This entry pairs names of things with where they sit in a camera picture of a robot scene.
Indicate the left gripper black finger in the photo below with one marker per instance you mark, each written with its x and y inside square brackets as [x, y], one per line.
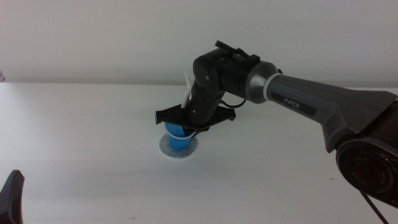
[12, 199]

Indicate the black right Piper robot arm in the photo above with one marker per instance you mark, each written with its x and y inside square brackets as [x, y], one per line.
[311, 93]

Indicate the round grey cup mat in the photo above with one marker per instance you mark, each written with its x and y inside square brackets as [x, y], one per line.
[165, 151]

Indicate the blue plastic cup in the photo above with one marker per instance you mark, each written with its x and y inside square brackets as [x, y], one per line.
[177, 142]

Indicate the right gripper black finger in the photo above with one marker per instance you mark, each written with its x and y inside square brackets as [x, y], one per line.
[201, 130]
[189, 132]

